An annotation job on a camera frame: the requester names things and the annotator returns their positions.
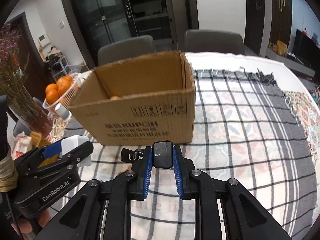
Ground dark room door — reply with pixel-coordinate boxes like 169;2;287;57
245;0;265;55

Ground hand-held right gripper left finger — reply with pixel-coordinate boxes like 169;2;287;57
34;145;153;240

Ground dried purple flowers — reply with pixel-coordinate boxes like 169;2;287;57
0;22;35;110

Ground white wall intercom panel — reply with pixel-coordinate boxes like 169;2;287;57
37;35;50;47

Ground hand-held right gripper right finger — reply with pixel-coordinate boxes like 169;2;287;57
172;145;293;240

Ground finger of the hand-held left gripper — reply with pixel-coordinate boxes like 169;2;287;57
14;140;64;174
25;141;94;178

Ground patterned tissue pack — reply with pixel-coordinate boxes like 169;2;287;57
12;131;33;159

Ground white charger plug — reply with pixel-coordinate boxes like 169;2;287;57
61;135;92;167

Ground small white grey cylinder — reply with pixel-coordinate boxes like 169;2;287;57
55;104;72;122

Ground dark cabinet with gold handles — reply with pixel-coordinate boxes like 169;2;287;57
270;0;293;48

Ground person's left forearm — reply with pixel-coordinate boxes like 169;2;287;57
0;155;18;194

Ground person's left hand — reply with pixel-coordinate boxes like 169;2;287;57
11;209;52;237

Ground grey plaid tablecloth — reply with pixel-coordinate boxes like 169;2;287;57
50;67;315;240

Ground glass vase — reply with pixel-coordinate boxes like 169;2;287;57
7;90;54;135

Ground yellow packages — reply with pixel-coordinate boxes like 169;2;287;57
275;40;287;55

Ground woven wicker tissue box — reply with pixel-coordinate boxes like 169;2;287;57
30;131;60;167

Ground floral patterned cloth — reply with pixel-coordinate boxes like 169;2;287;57
285;90;320;165

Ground grey dining chair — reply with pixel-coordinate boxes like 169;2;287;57
184;29;246;55
97;35;157;67

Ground black bike light with strap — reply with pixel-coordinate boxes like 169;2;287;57
121;141;174;169

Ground glass sliding door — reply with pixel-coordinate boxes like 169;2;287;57
71;0;138;63

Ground white plastic fruit basket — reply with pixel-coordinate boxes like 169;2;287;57
42;72;87;113

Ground white storage rack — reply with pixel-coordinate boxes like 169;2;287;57
45;46;68;77

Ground brown cardboard box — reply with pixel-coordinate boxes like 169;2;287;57
67;50;196;146

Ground black television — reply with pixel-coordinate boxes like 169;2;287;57
292;29;320;67

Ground white television cabinet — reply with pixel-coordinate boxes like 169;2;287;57
265;46;316;78

